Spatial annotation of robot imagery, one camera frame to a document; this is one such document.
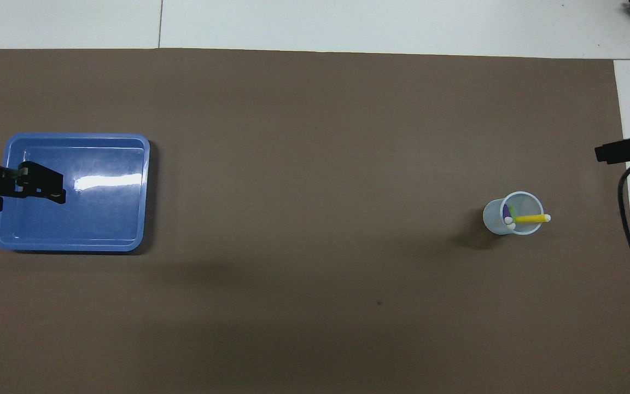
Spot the yellow marker pen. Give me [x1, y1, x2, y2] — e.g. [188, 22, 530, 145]
[504, 214, 551, 225]

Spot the blue plastic tray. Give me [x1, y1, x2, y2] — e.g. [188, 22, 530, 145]
[0, 133, 150, 252]

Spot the translucent plastic cup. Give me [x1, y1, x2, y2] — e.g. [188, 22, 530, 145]
[482, 191, 544, 236]

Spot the brown table mat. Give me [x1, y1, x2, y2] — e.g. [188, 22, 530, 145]
[0, 48, 630, 394]

